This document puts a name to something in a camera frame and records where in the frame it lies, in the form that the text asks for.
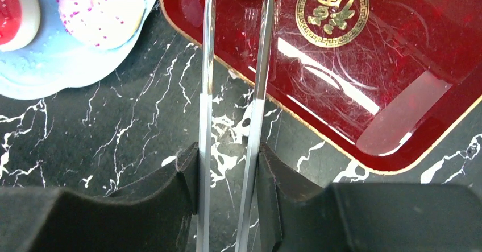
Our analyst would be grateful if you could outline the red glazed donut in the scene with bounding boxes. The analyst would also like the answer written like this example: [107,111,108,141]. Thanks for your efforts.
[1,0,41,52]

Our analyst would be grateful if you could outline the blue three-tier cake stand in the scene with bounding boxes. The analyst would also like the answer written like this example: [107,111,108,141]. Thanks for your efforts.
[1,0,156,100]

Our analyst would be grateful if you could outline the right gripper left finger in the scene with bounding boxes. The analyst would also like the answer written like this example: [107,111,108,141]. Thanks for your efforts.
[1,143,198,251]

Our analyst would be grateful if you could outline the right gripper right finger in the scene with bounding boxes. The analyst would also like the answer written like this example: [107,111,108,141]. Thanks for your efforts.
[256,144,481,251]

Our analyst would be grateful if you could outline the silver metal tongs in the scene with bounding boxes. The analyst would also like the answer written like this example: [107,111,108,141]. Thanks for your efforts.
[197,0,275,251]

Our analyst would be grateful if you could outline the red rectangular tray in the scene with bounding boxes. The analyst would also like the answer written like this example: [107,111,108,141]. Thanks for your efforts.
[159,0,482,176]

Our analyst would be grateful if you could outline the purple glazed donut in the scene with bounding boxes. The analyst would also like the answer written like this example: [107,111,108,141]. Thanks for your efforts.
[57,0,145,50]

